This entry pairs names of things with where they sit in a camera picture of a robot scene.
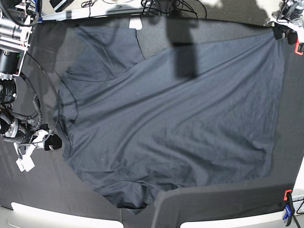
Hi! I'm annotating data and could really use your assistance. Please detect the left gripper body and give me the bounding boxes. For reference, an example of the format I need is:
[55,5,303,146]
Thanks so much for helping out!
[273,24,298,45]

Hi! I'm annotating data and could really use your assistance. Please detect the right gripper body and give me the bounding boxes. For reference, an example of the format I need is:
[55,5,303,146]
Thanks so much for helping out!
[14,123,63,152]

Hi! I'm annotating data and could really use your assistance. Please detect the dark grey t-shirt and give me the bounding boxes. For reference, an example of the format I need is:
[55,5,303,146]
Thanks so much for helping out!
[54,26,285,213]

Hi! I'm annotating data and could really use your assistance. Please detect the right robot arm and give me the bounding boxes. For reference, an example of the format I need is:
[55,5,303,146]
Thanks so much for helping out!
[0,0,62,152]

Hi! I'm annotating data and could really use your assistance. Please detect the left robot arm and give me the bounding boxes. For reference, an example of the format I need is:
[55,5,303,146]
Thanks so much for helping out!
[272,0,304,44]

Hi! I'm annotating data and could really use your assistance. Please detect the red clamp far right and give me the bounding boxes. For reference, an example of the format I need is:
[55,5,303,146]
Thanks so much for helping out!
[294,40,304,56]

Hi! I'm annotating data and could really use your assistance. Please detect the red blue clamp near right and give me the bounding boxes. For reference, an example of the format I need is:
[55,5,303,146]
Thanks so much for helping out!
[283,189,301,228]

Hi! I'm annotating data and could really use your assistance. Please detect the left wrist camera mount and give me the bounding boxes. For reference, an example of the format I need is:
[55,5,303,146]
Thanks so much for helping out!
[264,12,304,43]

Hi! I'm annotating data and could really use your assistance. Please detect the black cable bundle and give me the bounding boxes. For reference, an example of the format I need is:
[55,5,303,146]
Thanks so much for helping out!
[80,0,207,19]

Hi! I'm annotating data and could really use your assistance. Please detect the aluminium rail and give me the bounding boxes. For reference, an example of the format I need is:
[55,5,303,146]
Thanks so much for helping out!
[42,5,143,21]

